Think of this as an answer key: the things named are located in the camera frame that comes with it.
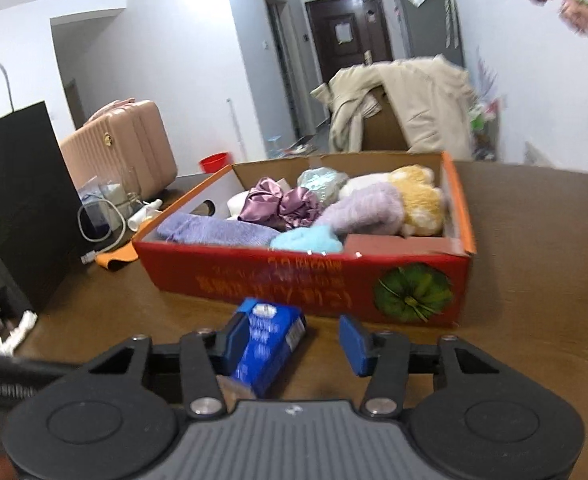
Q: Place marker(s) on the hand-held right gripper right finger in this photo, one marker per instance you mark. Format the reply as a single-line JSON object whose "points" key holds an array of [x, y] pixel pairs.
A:
{"points": [[355, 347]]}

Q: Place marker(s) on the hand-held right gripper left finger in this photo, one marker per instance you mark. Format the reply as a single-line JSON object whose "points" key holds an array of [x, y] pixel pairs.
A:
{"points": [[231, 340]]}

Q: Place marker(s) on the blue carton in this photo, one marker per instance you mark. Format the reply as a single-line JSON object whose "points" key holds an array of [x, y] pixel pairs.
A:
{"points": [[269, 345]]}

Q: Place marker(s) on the red cardboard box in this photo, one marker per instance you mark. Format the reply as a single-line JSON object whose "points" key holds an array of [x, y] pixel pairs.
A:
{"points": [[299, 280]]}

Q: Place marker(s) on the lavender knit pouch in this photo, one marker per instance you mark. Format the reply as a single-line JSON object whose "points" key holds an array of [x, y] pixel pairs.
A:
{"points": [[214, 230]]}

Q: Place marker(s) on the blue plush toy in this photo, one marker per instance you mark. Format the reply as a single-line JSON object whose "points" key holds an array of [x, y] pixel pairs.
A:
{"points": [[306, 240]]}

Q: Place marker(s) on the white round sponge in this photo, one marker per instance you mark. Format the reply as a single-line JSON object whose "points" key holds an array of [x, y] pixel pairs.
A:
{"points": [[235, 206]]}

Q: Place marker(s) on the lavender fuzzy cloth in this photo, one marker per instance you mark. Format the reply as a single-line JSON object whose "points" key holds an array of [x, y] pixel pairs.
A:
{"points": [[364, 210]]}

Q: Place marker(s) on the mauve satin scrunchie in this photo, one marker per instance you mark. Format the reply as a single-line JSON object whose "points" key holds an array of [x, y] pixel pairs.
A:
{"points": [[264, 200], [301, 207]]}

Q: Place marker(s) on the white and yellow plush toy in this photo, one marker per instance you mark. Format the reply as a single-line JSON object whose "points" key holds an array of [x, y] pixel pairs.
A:
{"points": [[419, 200]]}

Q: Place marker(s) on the clear plastic bag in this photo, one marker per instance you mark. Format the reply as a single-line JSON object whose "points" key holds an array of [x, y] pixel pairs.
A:
{"points": [[324, 182]]}

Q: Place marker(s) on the crumpled white tissue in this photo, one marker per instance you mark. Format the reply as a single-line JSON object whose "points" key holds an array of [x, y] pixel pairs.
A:
{"points": [[16, 332]]}

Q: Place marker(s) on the white small bottle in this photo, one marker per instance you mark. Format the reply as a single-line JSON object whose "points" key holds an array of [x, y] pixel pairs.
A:
{"points": [[144, 215]]}

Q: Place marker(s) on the black paper bag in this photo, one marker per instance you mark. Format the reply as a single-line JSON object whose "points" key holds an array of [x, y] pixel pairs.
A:
{"points": [[19, 200]]}

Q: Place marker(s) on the red bucket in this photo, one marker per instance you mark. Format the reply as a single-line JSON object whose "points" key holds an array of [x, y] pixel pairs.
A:
{"points": [[215, 162]]}

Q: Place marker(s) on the clear plastic container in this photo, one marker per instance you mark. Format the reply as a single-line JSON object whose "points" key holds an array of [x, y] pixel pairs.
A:
{"points": [[109, 195]]}

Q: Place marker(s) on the pink suitcase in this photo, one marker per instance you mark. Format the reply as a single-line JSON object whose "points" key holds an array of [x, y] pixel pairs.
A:
{"points": [[119, 150]]}

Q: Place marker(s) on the brown cardboard box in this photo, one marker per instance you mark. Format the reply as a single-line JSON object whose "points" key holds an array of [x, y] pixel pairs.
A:
{"points": [[384, 125]]}

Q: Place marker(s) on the beige coat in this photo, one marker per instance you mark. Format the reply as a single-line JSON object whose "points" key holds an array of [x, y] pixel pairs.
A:
{"points": [[424, 105]]}

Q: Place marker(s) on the white radiator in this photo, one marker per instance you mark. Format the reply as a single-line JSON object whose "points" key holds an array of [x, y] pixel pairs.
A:
{"points": [[539, 152]]}

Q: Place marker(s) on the dark brown door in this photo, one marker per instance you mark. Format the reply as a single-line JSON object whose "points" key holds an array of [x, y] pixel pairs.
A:
{"points": [[349, 35]]}

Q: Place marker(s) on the grey fridge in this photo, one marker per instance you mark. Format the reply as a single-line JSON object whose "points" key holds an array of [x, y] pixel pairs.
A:
{"points": [[429, 25]]}

